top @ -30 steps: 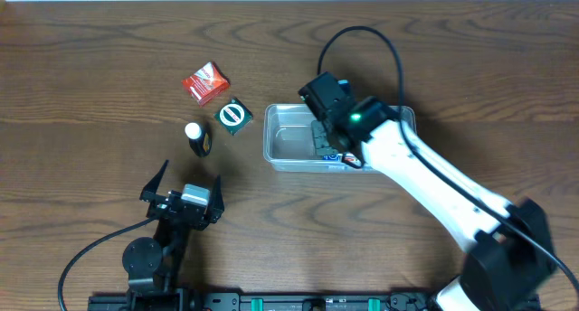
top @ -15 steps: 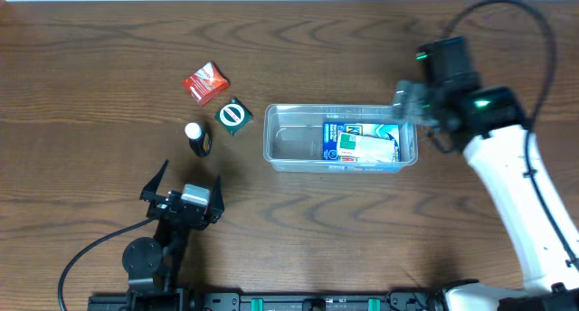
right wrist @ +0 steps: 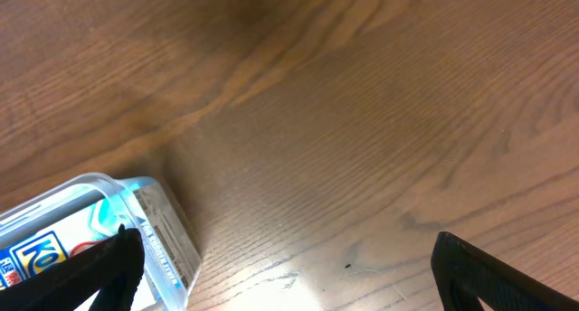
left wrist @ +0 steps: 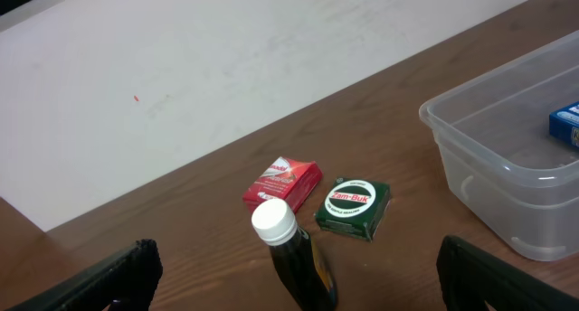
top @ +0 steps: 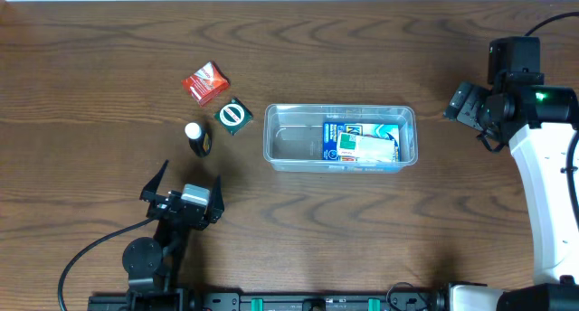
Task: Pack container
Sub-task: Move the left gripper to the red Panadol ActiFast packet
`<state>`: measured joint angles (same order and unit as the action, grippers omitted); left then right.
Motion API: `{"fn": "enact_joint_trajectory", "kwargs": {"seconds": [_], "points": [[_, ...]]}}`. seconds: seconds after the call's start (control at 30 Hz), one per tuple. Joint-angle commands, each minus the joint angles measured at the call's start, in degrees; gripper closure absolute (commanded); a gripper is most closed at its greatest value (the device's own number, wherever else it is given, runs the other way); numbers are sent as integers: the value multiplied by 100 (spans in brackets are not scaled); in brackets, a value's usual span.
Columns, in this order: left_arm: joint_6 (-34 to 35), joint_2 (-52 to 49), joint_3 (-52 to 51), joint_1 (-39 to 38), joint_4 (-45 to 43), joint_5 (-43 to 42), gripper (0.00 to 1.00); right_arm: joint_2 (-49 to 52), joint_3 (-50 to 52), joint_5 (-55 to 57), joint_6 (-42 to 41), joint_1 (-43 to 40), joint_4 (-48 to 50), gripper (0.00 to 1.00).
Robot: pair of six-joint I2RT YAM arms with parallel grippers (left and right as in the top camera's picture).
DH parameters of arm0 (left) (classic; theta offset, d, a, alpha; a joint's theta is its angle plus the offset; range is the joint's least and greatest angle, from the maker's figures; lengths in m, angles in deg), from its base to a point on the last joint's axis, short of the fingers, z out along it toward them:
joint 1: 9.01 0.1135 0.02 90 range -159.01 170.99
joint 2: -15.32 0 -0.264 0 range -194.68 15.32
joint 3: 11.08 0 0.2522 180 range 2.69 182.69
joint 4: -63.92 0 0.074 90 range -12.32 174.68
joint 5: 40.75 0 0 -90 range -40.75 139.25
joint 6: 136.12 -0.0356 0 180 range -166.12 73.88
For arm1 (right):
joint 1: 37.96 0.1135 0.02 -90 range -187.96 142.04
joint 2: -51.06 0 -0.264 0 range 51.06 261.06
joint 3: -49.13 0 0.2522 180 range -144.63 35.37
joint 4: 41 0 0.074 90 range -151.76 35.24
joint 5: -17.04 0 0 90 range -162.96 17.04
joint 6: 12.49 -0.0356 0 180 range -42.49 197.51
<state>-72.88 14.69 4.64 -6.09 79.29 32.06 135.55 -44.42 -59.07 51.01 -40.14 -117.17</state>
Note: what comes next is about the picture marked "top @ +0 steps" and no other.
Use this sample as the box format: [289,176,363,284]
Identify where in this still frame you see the clear plastic container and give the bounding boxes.
[263,104,418,173]

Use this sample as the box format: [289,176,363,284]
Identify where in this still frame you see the white green Panadol box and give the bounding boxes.
[337,132,396,162]

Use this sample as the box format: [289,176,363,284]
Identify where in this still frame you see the blue Kool Fever box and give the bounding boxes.
[322,122,400,163]

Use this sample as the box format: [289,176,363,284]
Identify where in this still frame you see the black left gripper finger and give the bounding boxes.
[139,160,169,203]
[207,176,225,223]

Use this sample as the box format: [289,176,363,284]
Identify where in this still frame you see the dark bottle white cap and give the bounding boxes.
[185,122,212,157]

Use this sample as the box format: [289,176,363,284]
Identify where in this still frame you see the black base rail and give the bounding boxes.
[87,291,432,311]

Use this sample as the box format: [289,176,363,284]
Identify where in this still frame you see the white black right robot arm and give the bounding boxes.
[432,36,578,310]

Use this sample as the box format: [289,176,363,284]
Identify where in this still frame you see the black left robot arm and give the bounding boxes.
[122,164,224,311]

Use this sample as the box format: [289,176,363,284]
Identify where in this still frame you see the red medicine box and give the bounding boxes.
[181,61,230,107]

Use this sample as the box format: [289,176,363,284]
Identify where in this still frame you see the green Zam-Buk box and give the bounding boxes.
[214,98,253,136]

